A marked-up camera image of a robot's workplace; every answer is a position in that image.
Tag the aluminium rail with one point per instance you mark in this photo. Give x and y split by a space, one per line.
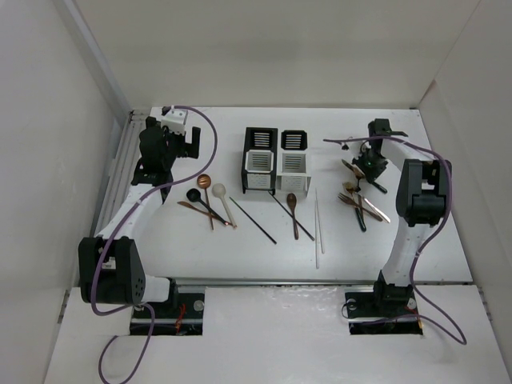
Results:
268 282

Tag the black chopstick left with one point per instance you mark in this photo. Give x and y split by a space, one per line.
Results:
253 220

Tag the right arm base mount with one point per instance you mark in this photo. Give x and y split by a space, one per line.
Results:
368 317

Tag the black utensil rack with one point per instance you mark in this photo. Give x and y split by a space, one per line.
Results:
259 160

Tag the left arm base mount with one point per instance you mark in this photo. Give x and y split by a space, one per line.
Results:
181 314

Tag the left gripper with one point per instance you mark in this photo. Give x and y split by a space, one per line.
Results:
187 150

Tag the silver fork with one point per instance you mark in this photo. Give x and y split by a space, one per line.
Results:
366 204

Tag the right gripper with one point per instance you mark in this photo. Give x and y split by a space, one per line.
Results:
371 174

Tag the black chopstick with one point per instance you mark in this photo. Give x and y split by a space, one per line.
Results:
310 236
253 220

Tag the black round spoon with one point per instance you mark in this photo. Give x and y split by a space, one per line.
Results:
194 195

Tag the copper knife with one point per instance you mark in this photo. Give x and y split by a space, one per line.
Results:
208 214

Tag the black chopstick right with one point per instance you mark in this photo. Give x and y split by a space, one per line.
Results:
310 236

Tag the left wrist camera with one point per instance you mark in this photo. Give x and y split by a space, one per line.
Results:
174 120

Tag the copper round spoon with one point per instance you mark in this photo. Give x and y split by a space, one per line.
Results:
204 182

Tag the brown wooden spoon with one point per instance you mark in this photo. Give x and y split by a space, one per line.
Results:
291 200

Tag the white chopstick right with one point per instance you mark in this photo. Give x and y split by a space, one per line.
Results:
319 223

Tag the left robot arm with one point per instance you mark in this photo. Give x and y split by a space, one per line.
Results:
110 267

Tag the white chopstick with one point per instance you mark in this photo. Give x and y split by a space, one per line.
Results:
316 236
319 223

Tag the white chopstick left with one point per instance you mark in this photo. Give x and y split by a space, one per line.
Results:
316 236

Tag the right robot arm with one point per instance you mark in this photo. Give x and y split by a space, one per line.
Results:
423 203

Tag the white utensil rack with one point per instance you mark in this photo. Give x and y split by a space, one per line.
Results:
293 173

